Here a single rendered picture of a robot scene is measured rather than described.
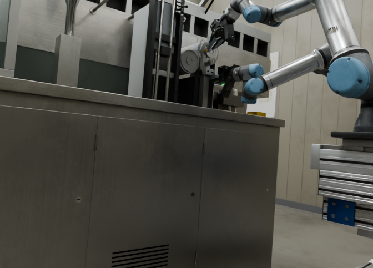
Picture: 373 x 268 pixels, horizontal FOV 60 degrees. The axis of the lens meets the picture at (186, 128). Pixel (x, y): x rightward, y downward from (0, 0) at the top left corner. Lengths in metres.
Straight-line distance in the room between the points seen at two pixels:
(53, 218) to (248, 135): 0.95
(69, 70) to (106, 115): 0.38
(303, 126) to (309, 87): 0.50
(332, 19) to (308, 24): 3.45
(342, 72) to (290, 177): 3.41
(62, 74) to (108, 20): 0.54
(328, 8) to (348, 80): 0.28
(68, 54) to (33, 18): 0.35
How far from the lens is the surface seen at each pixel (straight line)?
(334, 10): 1.22
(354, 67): 1.08
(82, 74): 1.82
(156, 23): 1.56
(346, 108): 4.17
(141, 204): 1.30
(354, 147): 1.20
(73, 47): 1.54
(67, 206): 1.19
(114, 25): 1.94
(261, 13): 1.63
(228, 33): 1.68
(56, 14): 1.84
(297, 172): 4.38
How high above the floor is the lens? 0.75
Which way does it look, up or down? 2 degrees up
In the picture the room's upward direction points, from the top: 4 degrees clockwise
